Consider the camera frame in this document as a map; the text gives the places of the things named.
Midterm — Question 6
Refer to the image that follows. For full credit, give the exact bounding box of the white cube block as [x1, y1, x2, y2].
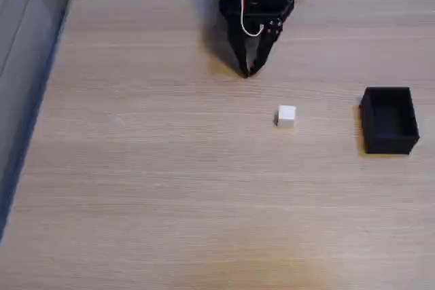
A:
[274, 104, 298, 129]

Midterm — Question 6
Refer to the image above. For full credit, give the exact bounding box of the white and red cable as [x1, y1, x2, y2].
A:
[240, 0, 271, 38]

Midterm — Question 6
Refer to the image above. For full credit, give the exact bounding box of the black open box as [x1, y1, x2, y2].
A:
[359, 86, 421, 156]

